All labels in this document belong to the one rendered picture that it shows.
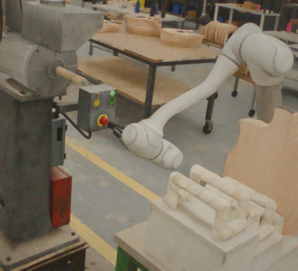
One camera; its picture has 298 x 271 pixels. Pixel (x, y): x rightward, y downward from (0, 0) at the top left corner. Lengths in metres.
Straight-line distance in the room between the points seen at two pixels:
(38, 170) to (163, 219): 1.13
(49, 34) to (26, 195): 0.95
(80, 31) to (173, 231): 0.76
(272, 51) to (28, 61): 0.95
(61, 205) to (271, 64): 1.34
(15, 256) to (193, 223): 1.31
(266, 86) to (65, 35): 0.77
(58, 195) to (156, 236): 1.16
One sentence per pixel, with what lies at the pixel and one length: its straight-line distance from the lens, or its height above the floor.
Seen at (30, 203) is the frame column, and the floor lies 0.51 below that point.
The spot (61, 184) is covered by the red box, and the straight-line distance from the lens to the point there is 2.29.
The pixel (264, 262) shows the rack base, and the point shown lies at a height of 0.97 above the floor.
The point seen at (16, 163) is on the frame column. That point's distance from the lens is 2.12.
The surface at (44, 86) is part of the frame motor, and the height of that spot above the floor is 1.18.
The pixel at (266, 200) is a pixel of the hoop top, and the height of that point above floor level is 1.13.
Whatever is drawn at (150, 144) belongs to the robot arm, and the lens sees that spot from 1.64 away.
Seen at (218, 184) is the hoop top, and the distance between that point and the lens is 1.14.
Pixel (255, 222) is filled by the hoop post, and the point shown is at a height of 1.10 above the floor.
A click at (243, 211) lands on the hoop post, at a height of 1.16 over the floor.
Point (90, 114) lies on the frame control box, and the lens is 2.03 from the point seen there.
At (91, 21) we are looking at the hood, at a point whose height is 1.50.
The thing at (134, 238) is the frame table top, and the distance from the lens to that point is 1.35.
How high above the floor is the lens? 1.73
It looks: 21 degrees down
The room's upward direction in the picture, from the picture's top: 7 degrees clockwise
